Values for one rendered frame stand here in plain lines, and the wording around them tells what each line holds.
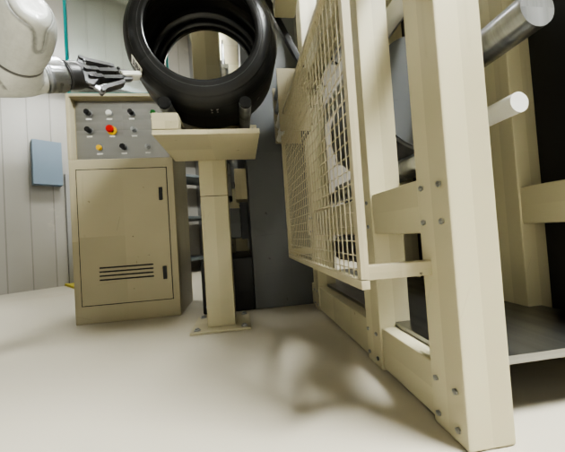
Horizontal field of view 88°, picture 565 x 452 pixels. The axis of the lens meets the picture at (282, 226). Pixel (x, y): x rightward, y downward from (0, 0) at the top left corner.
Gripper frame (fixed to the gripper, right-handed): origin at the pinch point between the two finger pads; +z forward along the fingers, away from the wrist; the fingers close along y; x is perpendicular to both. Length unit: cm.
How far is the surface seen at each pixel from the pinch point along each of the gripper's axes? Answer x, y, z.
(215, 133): 7.1, 29.5, 11.8
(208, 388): -9, 95, -33
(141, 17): 8.1, -16.5, 11.7
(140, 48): 3.6, -7.8, 7.5
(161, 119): -1.6, 16.3, 2.3
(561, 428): 59, 131, -10
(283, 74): 16, 12, 66
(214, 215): -32, 50, 24
